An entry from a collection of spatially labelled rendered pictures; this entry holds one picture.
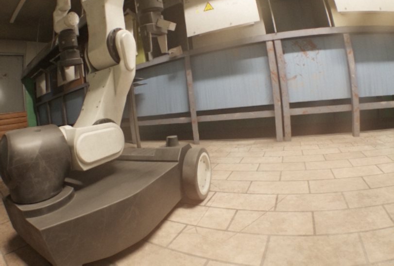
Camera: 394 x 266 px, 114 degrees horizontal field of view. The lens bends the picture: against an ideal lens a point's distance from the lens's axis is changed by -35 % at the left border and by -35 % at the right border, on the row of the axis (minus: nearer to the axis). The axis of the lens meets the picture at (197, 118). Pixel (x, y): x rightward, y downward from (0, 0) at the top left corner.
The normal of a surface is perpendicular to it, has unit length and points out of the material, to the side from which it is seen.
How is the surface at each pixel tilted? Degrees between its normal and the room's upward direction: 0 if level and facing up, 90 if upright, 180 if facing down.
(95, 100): 60
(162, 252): 0
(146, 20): 102
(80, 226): 90
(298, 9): 90
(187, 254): 0
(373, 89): 90
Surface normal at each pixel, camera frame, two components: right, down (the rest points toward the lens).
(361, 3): -0.44, 0.11
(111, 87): 0.94, -0.08
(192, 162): -0.29, -0.58
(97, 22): -0.30, 0.28
